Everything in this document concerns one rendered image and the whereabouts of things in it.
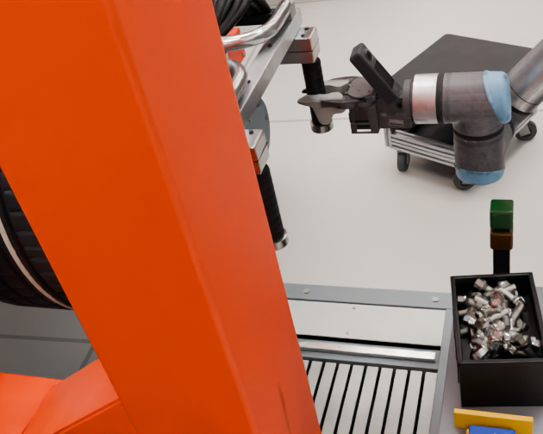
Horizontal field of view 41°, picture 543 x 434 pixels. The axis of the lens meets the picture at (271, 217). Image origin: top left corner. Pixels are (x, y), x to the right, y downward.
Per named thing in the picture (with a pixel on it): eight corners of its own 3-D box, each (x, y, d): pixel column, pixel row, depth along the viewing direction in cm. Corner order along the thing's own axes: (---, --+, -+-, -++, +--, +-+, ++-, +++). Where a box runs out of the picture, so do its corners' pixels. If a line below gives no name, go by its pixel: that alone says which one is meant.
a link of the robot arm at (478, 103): (510, 137, 126) (510, 87, 120) (437, 138, 130) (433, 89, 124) (512, 108, 133) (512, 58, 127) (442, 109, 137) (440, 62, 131)
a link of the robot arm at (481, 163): (513, 158, 141) (514, 104, 134) (498, 195, 134) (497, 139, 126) (465, 153, 146) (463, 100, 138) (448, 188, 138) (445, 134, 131)
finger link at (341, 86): (305, 113, 142) (350, 114, 138) (300, 86, 139) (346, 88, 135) (311, 104, 144) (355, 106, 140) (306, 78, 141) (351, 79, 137)
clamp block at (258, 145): (215, 156, 112) (207, 127, 109) (271, 156, 109) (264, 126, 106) (204, 175, 108) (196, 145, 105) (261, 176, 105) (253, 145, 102)
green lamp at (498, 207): (490, 214, 131) (490, 197, 129) (514, 215, 130) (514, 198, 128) (489, 229, 129) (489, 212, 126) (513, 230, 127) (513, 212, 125)
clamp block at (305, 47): (275, 52, 137) (269, 27, 134) (321, 51, 134) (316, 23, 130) (267, 65, 133) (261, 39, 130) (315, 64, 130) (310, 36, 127)
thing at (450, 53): (451, 112, 275) (447, 29, 255) (541, 134, 253) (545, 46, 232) (385, 170, 254) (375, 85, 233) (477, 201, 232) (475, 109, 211)
